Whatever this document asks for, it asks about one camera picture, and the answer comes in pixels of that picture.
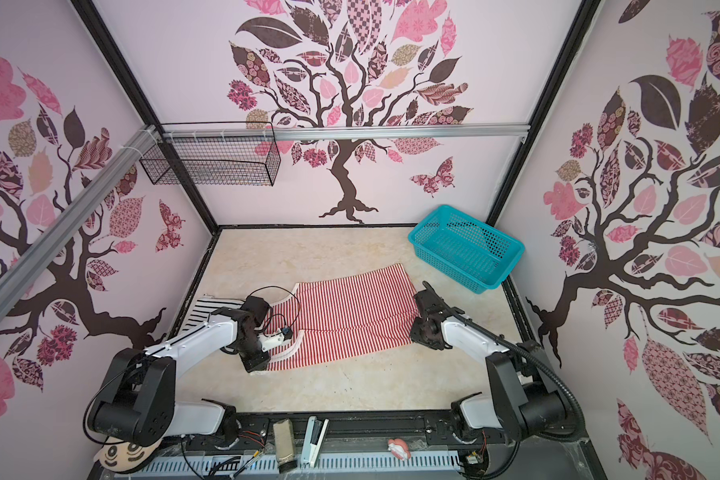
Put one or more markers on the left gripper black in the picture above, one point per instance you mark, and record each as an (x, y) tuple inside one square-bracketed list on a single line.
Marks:
[(254, 365)]

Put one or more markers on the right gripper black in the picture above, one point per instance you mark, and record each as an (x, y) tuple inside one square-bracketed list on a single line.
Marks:
[(415, 335)]

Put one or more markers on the black white striped tank top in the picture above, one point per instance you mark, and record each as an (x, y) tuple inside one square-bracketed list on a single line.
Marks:
[(201, 310)]

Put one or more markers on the red white striped tank top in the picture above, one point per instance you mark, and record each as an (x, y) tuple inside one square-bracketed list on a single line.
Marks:
[(345, 318)]

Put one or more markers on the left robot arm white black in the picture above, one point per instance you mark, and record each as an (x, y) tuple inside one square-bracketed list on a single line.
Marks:
[(137, 401)]

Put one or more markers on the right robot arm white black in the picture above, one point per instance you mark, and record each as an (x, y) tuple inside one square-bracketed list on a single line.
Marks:
[(526, 398)]

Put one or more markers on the teal plastic basket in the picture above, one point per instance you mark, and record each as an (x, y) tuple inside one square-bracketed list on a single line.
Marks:
[(470, 252)]

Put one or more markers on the red white teeth toy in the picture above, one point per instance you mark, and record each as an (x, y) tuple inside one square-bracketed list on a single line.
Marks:
[(399, 449)]

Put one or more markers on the white stapler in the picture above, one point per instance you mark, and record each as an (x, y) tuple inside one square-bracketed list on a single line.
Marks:
[(313, 439)]

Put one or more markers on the silver rectangular block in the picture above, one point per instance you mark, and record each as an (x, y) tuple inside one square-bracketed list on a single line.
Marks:
[(284, 446)]

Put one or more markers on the plush doll head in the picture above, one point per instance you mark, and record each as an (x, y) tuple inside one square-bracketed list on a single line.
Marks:
[(125, 457)]

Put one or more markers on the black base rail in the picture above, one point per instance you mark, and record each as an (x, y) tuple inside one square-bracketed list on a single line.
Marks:
[(435, 427)]

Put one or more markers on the black wire basket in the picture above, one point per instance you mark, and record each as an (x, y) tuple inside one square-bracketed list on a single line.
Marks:
[(236, 153)]

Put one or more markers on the aluminium rail back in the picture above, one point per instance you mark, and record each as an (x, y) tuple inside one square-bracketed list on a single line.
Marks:
[(348, 132)]

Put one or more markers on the aluminium rail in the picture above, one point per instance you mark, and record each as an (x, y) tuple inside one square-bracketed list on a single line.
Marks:
[(348, 132), (42, 252)]

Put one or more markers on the aluminium rail left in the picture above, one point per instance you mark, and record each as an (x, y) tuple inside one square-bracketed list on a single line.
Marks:
[(42, 252)]

